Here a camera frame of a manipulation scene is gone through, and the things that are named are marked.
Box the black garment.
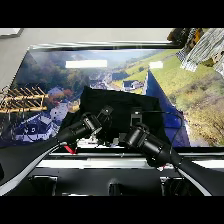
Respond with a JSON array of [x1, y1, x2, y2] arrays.
[[59, 85, 172, 155]]

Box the heap of clothes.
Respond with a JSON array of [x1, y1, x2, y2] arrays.
[[166, 27, 205, 48]]

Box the wooden hanger rack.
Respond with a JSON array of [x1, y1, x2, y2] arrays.
[[0, 85, 50, 114]]

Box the striped garment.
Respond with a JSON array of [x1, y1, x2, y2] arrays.
[[175, 27, 224, 77]]

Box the silver frame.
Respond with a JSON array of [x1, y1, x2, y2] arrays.
[[0, 146, 224, 197]]

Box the black cable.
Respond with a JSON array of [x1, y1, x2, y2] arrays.
[[145, 109, 185, 159]]

